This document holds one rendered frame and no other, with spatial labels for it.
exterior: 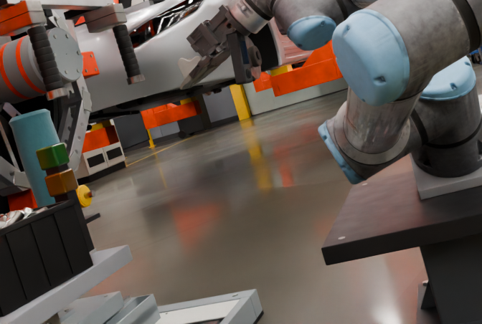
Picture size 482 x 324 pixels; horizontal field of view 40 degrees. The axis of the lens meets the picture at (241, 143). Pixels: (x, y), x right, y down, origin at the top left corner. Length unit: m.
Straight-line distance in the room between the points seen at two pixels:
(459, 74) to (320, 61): 3.77
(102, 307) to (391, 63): 1.22
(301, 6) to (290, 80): 3.82
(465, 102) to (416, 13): 0.64
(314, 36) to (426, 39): 0.59
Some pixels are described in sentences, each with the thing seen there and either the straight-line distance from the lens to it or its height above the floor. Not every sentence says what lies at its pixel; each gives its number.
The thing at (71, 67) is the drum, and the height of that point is 0.82.
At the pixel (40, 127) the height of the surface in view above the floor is 0.70.
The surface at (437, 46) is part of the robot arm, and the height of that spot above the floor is 0.64.
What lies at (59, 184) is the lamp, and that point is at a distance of 1.23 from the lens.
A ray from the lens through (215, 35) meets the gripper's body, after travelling 1.52.
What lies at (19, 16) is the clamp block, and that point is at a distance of 1.43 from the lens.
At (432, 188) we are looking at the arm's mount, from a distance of 1.58.
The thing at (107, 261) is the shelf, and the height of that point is 0.44.
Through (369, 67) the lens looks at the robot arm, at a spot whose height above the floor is 0.64.
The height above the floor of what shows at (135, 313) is 0.16.
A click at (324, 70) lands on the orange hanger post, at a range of 5.12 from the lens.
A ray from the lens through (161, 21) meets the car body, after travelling 4.22.
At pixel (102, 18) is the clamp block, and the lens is 1.72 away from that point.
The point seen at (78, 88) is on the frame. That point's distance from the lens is 1.87.
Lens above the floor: 0.66
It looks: 4 degrees down
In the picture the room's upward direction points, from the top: 17 degrees counter-clockwise
